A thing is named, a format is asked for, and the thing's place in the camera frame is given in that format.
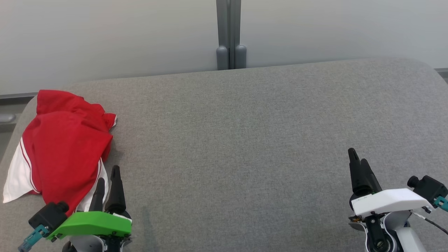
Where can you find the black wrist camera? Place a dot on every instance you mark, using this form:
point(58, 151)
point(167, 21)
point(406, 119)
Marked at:
point(49, 215)
point(428, 187)

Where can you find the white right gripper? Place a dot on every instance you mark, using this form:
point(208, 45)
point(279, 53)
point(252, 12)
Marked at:
point(388, 201)

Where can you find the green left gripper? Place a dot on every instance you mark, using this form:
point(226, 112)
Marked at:
point(94, 224)

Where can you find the red jersey with white sleeves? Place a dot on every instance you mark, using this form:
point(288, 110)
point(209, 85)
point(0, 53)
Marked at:
point(66, 154)

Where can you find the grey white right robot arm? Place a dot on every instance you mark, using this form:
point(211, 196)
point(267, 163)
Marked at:
point(409, 234)

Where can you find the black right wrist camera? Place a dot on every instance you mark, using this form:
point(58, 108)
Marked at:
point(428, 187)

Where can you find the grey partition post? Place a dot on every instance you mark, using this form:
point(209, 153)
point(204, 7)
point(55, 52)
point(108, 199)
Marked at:
point(230, 35)

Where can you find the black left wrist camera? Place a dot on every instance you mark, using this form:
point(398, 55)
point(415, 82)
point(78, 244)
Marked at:
point(49, 215)

